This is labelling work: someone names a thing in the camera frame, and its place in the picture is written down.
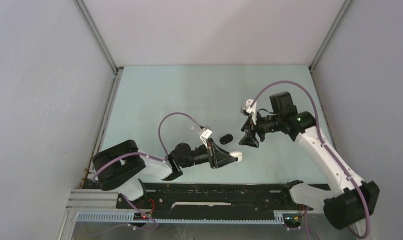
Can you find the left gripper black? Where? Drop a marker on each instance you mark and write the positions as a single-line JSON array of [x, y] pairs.
[[218, 157]]

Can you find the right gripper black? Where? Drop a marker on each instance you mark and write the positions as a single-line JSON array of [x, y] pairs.
[[249, 140]]

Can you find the white oval charging case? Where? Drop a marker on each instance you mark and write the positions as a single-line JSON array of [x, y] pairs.
[[238, 155]]

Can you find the black oval charging case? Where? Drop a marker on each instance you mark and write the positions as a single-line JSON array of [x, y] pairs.
[[226, 139]]

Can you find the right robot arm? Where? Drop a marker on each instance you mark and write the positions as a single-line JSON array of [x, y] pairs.
[[349, 198]]

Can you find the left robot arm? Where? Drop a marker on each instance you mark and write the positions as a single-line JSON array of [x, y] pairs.
[[118, 168]]

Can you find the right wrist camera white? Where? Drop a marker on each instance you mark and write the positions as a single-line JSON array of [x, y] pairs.
[[249, 108]]

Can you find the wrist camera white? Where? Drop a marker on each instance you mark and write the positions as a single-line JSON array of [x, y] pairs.
[[249, 108], [204, 134]]

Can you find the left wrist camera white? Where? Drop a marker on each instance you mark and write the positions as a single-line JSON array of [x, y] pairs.
[[204, 134]]

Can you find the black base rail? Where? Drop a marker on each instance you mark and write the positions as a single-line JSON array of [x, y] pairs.
[[217, 202]]

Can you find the right aluminium frame post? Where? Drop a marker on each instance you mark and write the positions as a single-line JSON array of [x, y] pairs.
[[332, 31]]

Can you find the aluminium frame post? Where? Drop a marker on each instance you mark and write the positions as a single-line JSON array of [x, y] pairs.
[[94, 81], [332, 31]]

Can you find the left aluminium frame post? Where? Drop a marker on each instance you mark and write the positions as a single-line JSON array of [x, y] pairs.
[[94, 81]]

